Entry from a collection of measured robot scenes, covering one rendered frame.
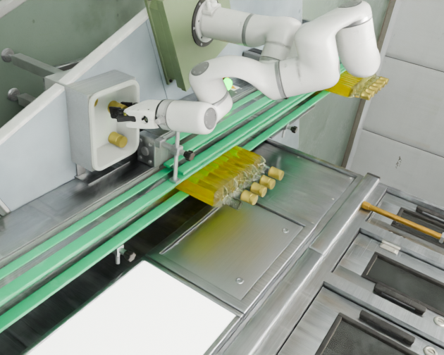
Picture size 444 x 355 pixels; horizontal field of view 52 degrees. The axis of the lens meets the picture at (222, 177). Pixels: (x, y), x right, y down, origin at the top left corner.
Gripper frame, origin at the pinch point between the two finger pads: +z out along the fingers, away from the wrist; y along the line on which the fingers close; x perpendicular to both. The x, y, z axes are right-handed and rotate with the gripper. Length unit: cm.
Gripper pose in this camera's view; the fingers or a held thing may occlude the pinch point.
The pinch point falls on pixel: (121, 110)
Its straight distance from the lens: 124.8
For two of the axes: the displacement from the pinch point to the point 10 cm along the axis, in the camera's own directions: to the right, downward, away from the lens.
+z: -8.3, -1.5, 5.4
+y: 5.5, -4.0, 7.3
